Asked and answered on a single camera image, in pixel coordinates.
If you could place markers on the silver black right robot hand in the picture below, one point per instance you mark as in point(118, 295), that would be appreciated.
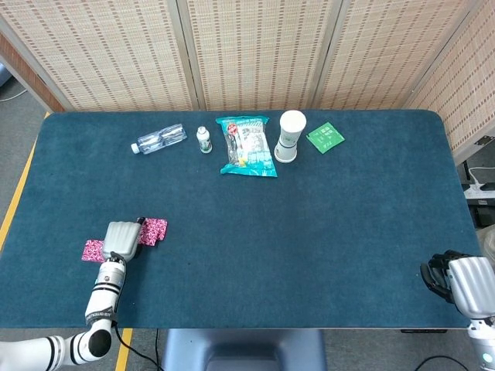
point(470, 284)

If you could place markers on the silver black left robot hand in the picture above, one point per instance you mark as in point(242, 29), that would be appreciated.
point(121, 239)

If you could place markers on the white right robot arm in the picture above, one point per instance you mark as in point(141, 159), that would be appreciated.
point(481, 344)

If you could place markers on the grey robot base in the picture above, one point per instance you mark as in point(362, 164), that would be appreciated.
point(243, 349)

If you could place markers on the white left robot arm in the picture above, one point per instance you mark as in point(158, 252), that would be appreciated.
point(102, 305)

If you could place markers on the black table control panel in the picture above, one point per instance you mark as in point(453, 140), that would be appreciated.
point(422, 331)

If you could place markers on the white power strip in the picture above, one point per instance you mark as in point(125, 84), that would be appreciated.
point(479, 190)

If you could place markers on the clear plastic water bottle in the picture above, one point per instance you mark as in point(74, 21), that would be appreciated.
point(160, 138)

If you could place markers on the small white drink bottle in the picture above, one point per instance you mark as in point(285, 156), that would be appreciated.
point(203, 140)

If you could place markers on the dark blue table mat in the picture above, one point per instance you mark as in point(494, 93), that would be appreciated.
point(247, 270)

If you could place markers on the teal snack bag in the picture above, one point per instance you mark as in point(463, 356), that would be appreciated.
point(248, 147)

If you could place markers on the woven bamboo screen panel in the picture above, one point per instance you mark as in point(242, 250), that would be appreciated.
point(259, 54)
point(386, 54)
point(464, 89)
point(104, 54)

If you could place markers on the white paper cup stack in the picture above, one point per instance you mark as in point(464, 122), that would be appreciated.
point(290, 136)

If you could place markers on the green square packet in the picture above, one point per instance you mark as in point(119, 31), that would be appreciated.
point(325, 137)

